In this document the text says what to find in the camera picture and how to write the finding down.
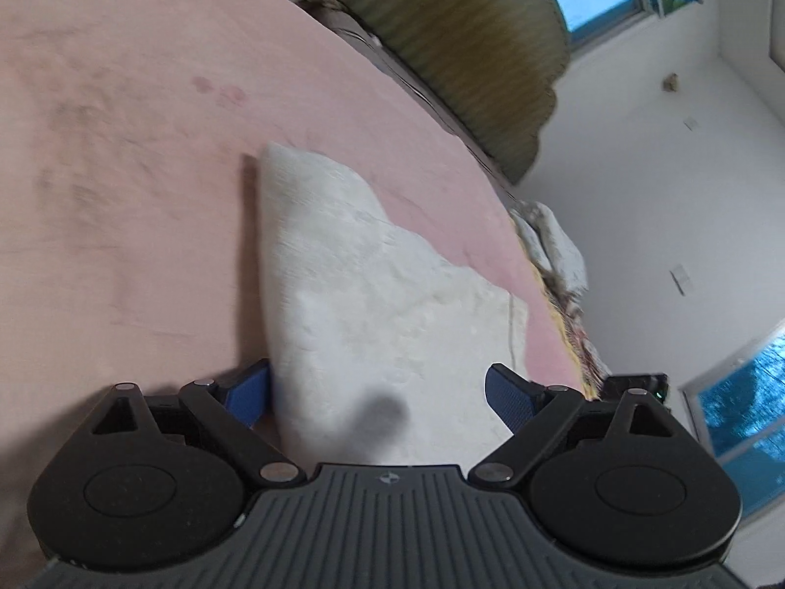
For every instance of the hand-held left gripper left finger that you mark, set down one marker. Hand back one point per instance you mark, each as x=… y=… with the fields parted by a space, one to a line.
x=251 y=396

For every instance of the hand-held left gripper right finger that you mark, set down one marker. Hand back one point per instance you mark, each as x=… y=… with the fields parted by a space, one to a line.
x=509 y=396

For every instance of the white towel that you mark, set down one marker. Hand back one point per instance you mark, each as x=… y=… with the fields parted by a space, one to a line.
x=368 y=319

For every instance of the yellow blanket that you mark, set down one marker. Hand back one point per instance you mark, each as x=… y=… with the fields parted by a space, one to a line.
x=567 y=331

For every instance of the large side window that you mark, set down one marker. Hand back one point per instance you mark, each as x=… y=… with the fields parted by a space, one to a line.
x=745 y=417

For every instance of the white script print quilt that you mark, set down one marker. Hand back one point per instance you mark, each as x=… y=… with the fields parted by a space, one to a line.
x=552 y=239

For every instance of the pink bed sheet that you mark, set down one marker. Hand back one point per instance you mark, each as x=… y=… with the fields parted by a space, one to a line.
x=122 y=165

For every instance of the olive green padded headboard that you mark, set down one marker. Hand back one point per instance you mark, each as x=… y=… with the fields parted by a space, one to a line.
x=478 y=61

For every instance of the white wall switch plate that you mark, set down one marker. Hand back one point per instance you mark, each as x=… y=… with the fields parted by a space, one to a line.
x=682 y=278

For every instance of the small white wall plate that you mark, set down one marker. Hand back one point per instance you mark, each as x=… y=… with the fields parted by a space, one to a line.
x=691 y=124

